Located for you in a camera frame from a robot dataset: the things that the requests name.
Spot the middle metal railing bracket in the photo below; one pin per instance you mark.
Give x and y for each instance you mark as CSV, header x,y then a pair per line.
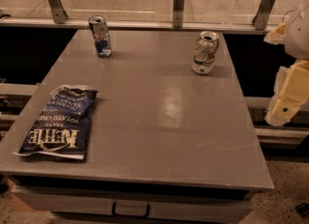
x,y
178,7

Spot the black drawer handle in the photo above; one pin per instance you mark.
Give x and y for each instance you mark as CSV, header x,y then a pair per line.
x,y
130,209

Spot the grey drawer with black handle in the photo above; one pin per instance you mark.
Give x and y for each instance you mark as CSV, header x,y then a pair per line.
x,y
81,205

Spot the right metal railing bracket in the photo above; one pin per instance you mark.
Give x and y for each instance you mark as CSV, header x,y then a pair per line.
x,y
261,18

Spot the left metal railing bracket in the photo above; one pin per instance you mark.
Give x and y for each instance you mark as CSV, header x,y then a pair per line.
x,y
58,13

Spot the blue silver redbull can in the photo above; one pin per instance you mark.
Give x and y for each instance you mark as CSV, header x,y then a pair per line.
x,y
100,34

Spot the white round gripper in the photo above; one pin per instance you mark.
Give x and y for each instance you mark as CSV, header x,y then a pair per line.
x,y
299,35

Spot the metal railing bracket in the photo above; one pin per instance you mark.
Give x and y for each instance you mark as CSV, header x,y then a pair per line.
x,y
261,18
178,7
58,13

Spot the blue kettle chips bag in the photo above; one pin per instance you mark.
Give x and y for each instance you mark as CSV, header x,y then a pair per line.
x,y
63,127

